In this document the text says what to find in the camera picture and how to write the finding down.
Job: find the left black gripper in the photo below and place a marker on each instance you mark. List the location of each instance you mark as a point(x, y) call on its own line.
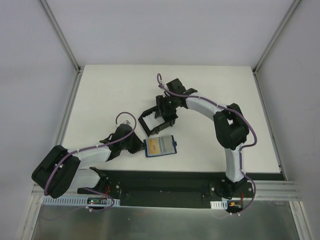
point(135, 144)

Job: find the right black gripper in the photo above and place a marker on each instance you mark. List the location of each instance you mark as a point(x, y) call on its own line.
point(163, 111)

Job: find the gold credit card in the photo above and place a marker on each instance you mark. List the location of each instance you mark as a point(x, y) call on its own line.
point(153, 147)
point(167, 144)

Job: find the black plastic card rack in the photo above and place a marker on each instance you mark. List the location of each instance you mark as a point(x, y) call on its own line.
point(152, 125)

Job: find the blue leather card holder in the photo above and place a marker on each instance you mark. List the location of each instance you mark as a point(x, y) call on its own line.
point(174, 143)

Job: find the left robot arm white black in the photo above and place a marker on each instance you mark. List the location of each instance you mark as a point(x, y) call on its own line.
point(61, 171)

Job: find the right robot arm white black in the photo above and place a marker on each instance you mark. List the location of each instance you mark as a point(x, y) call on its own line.
point(231, 130)

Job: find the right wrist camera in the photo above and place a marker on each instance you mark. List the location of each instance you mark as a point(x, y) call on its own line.
point(162, 86)

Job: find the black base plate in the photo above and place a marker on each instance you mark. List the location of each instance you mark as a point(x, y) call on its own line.
point(162, 189)

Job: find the left white cable duct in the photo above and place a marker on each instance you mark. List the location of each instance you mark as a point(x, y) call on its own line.
point(78, 201)

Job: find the white cable duct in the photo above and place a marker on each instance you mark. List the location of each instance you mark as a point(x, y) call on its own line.
point(78, 201)
point(219, 205)

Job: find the right white cable duct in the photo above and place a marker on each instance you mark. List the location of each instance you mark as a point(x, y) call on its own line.
point(219, 205)

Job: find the left aluminium frame post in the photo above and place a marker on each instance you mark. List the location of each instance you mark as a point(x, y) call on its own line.
point(59, 34)

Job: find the aluminium frame post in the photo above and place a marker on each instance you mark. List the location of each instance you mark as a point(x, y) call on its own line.
point(59, 34)
point(277, 34)

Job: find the right aluminium frame post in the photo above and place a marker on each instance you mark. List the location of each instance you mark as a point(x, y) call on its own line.
point(277, 34)

